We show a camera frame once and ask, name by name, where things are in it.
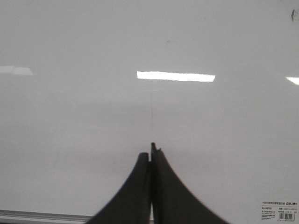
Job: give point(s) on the white product label sticker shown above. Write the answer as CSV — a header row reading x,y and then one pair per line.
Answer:
x,y
279,211

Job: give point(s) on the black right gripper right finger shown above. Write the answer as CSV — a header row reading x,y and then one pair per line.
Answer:
x,y
172,201

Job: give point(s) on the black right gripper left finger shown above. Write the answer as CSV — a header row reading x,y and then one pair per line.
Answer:
x,y
132,203

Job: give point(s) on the white whiteboard with aluminium frame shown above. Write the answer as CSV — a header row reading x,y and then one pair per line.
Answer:
x,y
87,85

